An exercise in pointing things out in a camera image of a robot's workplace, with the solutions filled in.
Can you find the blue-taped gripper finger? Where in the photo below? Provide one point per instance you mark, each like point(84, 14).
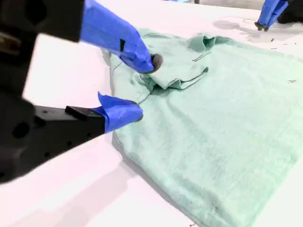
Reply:
point(266, 11)
point(109, 33)
point(78, 127)
point(278, 10)

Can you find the pale green T-shirt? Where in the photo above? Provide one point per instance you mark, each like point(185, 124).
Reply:
point(213, 132)

